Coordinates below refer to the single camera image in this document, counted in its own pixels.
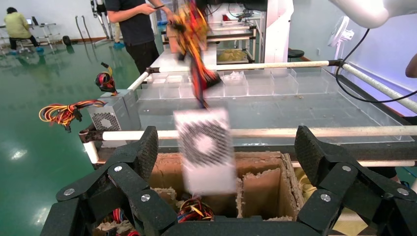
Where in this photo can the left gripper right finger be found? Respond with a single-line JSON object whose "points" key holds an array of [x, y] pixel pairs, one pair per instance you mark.
{"points": [[309, 153]]}

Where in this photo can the yellow cloth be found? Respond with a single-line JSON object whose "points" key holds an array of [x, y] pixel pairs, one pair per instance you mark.
{"points": [[306, 192]]}

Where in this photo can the white work table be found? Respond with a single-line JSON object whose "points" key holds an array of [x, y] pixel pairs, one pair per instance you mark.
{"points": [[176, 62]]}

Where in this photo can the black phone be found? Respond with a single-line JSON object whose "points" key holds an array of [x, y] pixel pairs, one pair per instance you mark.
{"points": [[159, 6]]}

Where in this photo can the metal frame desk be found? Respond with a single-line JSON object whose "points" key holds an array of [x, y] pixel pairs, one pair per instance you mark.
{"points": [[47, 32]]}

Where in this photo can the long white frame pipe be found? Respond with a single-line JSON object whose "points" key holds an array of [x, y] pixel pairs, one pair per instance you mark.
{"points": [[267, 133], [260, 66]]}

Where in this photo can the small black wheel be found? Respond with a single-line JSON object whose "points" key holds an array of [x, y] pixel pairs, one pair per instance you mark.
{"points": [[66, 40]]}

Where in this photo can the seated person in yellow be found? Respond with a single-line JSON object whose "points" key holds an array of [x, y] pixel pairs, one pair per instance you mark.
{"points": [[16, 26]]}

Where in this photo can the black round stool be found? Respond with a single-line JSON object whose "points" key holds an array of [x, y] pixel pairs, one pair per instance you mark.
{"points": [[294, 53]]}

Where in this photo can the black curved pole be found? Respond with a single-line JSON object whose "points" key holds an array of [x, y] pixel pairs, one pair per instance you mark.
{"points": [[85, 26], [77, 24]]}

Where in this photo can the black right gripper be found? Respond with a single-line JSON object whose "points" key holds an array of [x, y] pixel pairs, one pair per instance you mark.
{"points": [[241, 4]]}

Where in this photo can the black pipe corner connector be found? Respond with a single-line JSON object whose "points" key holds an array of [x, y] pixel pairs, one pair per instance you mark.
{"points": [[335, 63], [89, 136], [153, 70]]}

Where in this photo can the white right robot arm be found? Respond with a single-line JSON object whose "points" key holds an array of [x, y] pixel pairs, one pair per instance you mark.
{"points": [[374, 11]]}

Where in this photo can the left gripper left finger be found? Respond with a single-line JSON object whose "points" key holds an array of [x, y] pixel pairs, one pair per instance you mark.
{"points": [[148, 153]]}

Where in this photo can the brown cardboard box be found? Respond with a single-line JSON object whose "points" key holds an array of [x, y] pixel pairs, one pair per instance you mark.
{"points": [[166, 171]]}

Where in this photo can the laptop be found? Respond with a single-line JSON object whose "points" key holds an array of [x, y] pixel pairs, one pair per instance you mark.
{"points": [[29, 21]]}

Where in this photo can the cardboard divider insert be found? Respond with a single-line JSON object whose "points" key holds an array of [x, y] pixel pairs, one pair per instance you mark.
{"points": [[260, 192]]}

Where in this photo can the clear acrylic divider tray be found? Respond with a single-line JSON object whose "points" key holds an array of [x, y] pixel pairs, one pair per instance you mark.
{"points": [[277, 84]]}

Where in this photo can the short white frame pipe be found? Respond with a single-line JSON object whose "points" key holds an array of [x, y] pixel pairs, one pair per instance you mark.
{"points": [[138, 81], [374, 84]]}

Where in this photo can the metal shelf rack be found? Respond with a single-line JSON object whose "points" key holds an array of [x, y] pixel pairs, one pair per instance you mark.
{"points": [[234, 34]]}

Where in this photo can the background robot stand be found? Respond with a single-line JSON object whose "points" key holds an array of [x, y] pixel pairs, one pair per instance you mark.
{"points": [[99, 9]]}

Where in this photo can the yellow bundle on rack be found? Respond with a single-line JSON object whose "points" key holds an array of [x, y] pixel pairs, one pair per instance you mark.
{"points": [[231, 55]]}

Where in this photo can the small brown carton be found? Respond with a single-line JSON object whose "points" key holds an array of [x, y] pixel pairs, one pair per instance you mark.
{"points": [[172, 42]]}

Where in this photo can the white lower frame pipe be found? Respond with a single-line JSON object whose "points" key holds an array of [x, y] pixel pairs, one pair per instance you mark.
{"points": [[358, 163]]}

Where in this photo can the white frame leg pipe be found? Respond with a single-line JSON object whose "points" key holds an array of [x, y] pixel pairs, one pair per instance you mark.
{"points": [[91, 152]]}

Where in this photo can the white cabinet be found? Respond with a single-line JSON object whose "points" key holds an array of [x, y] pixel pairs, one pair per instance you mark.
{"points": [[277, 32]]}

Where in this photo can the standing person in dark shirt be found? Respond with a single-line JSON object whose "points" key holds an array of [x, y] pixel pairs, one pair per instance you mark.
{"points": [[137, 29]]}

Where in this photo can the white standing fan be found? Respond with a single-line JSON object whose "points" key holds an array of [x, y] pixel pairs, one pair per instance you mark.
{"points": [[340, 32]]}

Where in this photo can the bare person forearm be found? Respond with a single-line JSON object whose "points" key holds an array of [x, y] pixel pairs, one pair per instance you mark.
{"points": [[412, 66]]}

